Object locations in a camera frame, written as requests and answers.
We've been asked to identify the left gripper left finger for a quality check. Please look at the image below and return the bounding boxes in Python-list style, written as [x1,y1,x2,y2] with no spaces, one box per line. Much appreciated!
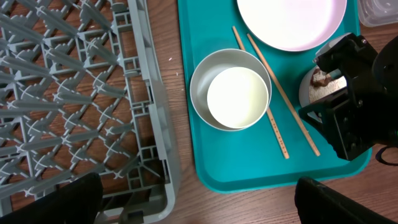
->
[1,173,103,224]

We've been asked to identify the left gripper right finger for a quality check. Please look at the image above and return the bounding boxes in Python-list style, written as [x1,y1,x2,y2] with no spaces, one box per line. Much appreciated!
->
[294,177,397,224]

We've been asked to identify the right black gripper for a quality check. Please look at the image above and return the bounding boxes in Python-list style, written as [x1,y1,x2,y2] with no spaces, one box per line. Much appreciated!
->
[298,33,397,161]

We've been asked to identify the brown food chunk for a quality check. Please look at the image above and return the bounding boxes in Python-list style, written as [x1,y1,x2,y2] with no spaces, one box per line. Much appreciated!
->
[310,67,333,88]

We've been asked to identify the rice grains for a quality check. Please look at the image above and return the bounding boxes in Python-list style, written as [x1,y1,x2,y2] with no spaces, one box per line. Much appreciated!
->
[322,76,346,97]

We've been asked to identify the white paper cup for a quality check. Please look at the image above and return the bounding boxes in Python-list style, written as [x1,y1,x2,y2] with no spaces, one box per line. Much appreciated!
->
[207,67,270,129]

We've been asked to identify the grey-green ceramic bowl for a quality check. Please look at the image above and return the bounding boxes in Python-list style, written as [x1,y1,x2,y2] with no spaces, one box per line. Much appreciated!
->
[190,49,272,131]

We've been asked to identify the pink-white small bowl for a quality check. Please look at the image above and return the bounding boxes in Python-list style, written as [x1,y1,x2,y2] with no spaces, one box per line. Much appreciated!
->
[299,66,326,108]

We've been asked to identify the clear plastic waste bin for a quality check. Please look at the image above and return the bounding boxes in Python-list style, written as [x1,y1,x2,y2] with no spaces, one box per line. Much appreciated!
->
[357,0,398,27]

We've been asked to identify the teal plastic serving tray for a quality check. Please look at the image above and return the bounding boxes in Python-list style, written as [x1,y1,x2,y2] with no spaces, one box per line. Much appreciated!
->
[178,1,372,193]

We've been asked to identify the left wooden chopstick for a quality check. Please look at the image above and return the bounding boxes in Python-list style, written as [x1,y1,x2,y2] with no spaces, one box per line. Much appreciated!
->
[232,26,290,159]

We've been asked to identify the wooden chopstick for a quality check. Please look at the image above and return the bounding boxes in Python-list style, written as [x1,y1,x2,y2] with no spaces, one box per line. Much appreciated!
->
[247,33,320,156]
[232,26,290,159]

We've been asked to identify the large white round plate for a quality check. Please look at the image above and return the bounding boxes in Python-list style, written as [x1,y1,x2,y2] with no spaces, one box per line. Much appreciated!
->
[236,0,348,52]

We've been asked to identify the grey plastic dish rack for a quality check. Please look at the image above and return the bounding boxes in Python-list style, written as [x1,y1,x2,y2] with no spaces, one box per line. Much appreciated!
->
[1,0,180,223]

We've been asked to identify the right wooden chopstick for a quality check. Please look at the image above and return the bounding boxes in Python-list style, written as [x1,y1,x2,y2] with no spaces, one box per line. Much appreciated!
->
[247,33,320,156]

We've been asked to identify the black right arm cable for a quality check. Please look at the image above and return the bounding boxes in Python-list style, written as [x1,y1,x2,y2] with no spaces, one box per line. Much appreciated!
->
[374,144,398,166]

